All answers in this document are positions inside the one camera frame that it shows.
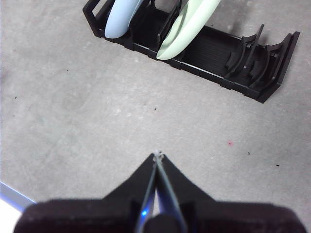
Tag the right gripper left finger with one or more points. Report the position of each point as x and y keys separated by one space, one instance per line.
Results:
x=85 y=216

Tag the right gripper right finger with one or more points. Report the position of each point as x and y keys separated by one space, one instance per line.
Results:
x=230 y=218

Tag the pale green round plate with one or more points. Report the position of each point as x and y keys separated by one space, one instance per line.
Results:
x=187 y=31

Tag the light blue round plate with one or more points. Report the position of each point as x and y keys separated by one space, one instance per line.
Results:
x=119 y=21

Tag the black plate rack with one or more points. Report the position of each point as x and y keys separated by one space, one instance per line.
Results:
x=211 y=48

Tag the white robot platform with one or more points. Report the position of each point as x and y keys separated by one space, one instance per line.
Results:
x=7 y=218

